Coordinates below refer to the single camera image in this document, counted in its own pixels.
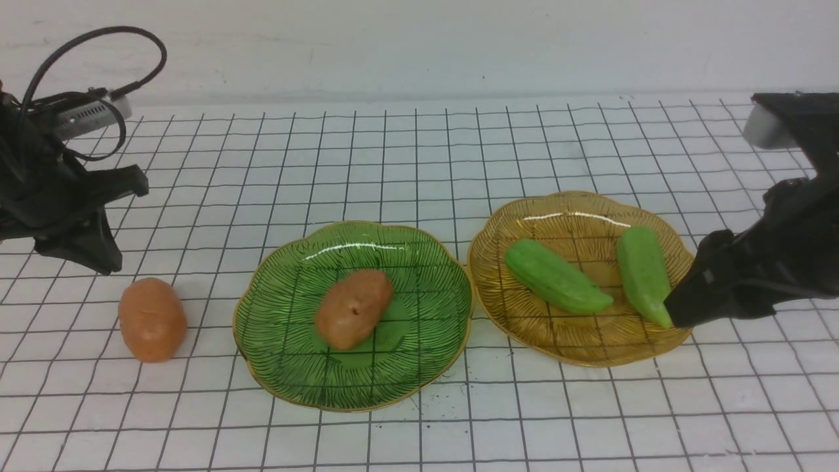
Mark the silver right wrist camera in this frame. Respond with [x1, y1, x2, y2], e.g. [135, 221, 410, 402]
[742, 104, 799, 150]

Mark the amber glass plate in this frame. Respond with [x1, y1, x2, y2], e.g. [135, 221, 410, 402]
[467, 191, 693, 367]

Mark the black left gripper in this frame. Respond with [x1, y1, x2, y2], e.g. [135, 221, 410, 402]
[2, 90, 149, 275]

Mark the brown potato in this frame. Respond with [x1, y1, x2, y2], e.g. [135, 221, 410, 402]
[313, 269, 395, 351]
[118, 277, 187, 363]

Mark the black camera cable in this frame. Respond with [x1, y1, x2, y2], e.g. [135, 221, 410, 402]
[16, 26, 168, 163]

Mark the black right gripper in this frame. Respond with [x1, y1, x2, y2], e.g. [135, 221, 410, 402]
[665, 92, 837, 328]

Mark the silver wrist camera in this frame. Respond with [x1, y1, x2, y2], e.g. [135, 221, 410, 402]
[742, 104, 799, 150]
[51, 88, 132, 141]

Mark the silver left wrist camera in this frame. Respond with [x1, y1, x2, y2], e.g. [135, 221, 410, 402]
[51, 88, 132, 141]

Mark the green glass plate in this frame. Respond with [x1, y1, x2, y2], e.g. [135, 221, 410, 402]
[233, 221, 475, 412]

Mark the green okra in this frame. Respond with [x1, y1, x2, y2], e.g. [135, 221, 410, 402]
[617, 226, 674, 329]
[504, 239, 614, 316]

